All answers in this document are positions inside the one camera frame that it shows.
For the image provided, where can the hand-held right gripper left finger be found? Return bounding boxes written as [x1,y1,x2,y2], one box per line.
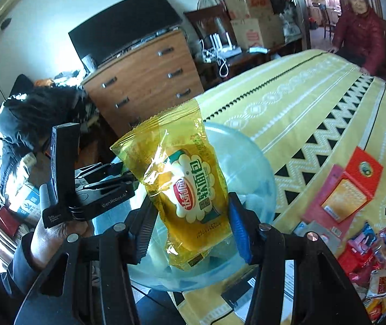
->
[13,203,160,325]

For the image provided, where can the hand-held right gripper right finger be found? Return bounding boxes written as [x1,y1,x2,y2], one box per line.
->
[229,192,371,325]

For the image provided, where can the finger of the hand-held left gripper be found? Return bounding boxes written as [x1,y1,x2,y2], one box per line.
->
[79,172,137,191]
[74,161,126,182]

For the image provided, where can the yellow bread packet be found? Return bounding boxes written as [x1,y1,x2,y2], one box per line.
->
[110,99,232,271]

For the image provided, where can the transparent blue plastic bowl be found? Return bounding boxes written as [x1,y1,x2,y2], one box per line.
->
[93,122,276,293]

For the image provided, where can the pile of snack packets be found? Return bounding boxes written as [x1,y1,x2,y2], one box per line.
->
[337,222,386,325]

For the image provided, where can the person's left forearm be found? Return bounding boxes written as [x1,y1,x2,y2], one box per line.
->
[0,232,49,312]

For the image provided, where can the person's left hand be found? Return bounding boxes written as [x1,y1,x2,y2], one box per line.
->
[30,221,89,272]

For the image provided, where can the blue and white carton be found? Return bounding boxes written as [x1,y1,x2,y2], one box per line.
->
[8,183,43,227]

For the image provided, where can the black jacket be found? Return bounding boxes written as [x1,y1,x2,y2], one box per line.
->
[0,74,88,210]

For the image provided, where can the pink flat box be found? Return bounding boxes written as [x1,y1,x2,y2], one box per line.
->
[303,164,353,238]

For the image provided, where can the wooden dresser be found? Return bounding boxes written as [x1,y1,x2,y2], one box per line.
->
[81,29,205,136]

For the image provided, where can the orange and red box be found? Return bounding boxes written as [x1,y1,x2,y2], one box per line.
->
[320,146,384,225]

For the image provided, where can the black set-top box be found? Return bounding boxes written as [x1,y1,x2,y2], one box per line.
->
[123,24,182,53]

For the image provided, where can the black television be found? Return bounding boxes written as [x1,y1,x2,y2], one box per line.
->
[68,0,184,68]

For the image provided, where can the dark wooden table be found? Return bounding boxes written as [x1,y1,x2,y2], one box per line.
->
[196,41,298,85]

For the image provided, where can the dark wooden chair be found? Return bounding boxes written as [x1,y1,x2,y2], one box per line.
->
[184,5,237,75]

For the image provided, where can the white router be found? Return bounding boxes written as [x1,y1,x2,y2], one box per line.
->
[200,32,243,63]

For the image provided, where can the cardboard box red square logo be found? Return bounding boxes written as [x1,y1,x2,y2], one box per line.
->
[230,15,285,50]

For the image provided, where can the white printed plastic bag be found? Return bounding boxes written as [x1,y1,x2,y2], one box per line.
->
[283,10,304,39]

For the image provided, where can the cardboard box red lettering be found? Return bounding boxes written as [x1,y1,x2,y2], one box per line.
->
[225,0,275,21]

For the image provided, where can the wooden door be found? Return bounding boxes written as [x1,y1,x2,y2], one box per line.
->
[288,0,312,51]

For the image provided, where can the black bag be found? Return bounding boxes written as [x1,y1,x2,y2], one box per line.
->
[268,0,293,17]

